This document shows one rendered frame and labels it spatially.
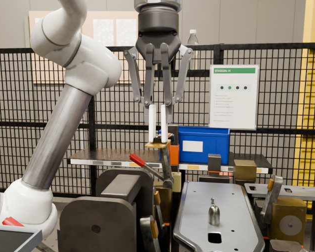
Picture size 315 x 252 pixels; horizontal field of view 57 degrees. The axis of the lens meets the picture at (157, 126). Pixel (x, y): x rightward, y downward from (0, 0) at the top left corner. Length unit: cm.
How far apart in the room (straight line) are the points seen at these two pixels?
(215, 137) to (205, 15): 225
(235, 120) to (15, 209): 100
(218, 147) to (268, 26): 240
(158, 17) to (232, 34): 287
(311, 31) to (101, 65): 97
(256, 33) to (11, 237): 321
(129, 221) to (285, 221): 53
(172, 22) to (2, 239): 43
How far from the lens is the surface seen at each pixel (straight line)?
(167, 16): 53
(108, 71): 104
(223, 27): 336
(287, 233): 93
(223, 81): 143
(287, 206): 90
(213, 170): 121
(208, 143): 126
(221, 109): 144
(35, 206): 109
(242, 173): 118
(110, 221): 51
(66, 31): 89
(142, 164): 93
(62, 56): 100
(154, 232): 64
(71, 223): 53
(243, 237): 80
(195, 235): 78
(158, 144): 53
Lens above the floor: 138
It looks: 9 degrees down
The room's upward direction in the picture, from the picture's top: straight up
